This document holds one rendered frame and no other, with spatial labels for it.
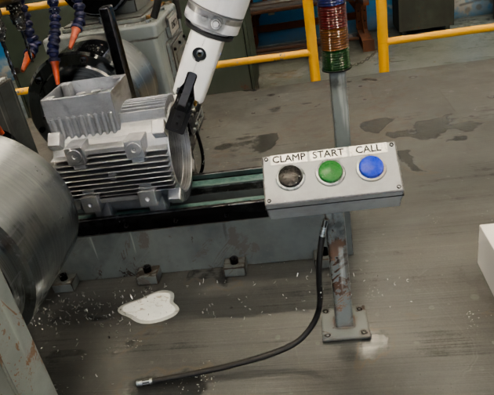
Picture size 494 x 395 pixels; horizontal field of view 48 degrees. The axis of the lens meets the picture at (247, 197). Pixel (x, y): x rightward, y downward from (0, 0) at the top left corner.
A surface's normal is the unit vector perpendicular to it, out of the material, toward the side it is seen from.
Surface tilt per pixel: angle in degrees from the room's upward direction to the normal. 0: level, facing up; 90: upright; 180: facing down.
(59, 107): 90
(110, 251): 90
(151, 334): 0
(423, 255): 0
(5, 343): 90
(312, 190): 38
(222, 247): 90
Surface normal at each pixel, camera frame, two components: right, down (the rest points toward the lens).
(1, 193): 0.66, -0.64
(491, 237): -0.18, -0.89
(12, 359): 0.99, -0.11
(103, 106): -0.07, 0.48
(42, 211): 0.90, -0.36
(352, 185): -0.16, -0.40
